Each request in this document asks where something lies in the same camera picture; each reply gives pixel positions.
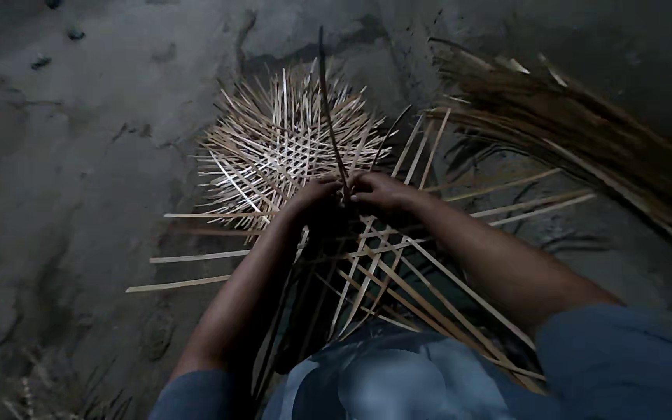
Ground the person's right hand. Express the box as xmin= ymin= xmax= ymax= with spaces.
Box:
xmin=348 ymin=170 xmax=423 ymax=214

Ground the person's left hand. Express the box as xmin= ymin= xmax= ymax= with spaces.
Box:
xmin=282 ymin=175 xmax=346 ymax=227

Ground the dark brown long strip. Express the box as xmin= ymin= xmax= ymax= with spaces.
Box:
xmin=318 ymin=26 xmax=350 ymax=193

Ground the woven bamboo strip lattice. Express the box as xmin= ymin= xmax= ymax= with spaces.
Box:
xmin=126 ymin=105 xmax=596 ymax=394

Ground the person's left forearm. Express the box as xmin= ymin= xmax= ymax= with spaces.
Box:
xmin=148 ymin=204 xmax=309 ymax=420

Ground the person's right forearm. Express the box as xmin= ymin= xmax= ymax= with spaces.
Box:
xmin=407 ymin=187 xmax=672 ymax=420

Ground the stack of woven bamboo pieces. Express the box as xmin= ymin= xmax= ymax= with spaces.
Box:
xmin=196 ymin=57 xmax=399 ymax=241

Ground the person's body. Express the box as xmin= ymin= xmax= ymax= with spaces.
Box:
xmin=261 ymin=321 xmax=564 ymax=420

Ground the bundle of brown bamboo strips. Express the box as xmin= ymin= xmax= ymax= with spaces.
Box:
xmin=425 ymin=37 xmax=672 ymax=271

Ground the pile of dry twigs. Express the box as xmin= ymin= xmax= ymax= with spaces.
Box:
xmin=2 ymin=356 xmax=133 ymax=420

